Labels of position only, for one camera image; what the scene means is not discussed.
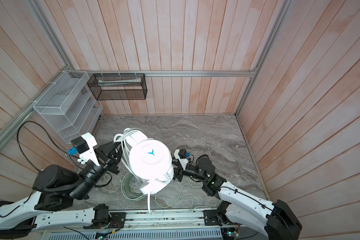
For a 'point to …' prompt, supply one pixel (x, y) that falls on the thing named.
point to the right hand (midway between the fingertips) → (166, 164)
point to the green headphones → (123, 187)
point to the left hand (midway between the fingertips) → (127, 142)
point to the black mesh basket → (118, 86)
